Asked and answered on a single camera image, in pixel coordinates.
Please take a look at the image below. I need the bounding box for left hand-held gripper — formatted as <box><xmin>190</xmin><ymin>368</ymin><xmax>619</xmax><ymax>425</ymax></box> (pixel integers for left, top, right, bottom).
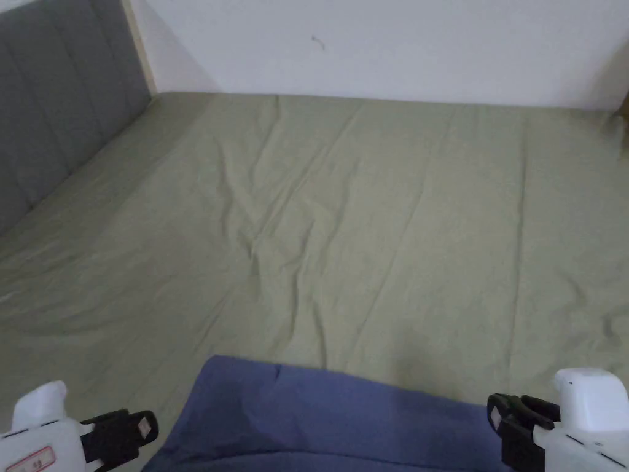
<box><xmin>0</xmin><ymin>380</ymin><xmax>160</xmax><ymax>472</ymax></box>

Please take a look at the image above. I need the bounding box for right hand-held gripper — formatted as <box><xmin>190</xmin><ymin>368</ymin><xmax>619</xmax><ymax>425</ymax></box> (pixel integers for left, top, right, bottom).
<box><xmin>486</xmin><ymin>368</ymin><xmax>629</xmax><ymax>472</ymax></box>

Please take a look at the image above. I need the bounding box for blue garment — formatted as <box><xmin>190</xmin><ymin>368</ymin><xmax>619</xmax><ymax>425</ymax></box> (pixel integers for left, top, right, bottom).
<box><xmin>139</xmin><ymin>355</ymin><xmax>514</xmax><ymax>472</ymax></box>

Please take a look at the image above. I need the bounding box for bed with pale green sheet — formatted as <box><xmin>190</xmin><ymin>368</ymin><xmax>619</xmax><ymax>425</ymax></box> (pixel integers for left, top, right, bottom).
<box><xmin>0</xmin><ymin>90</ymin><xmax>629</xmax><ymax>472</ymax></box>

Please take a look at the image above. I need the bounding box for grey padded headboard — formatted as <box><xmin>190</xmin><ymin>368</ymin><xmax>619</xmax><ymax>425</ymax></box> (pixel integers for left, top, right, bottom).
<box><xmin>0</xmin><ymin>0</ymin><xmax>153</xmax><ymax>236</ymax></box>

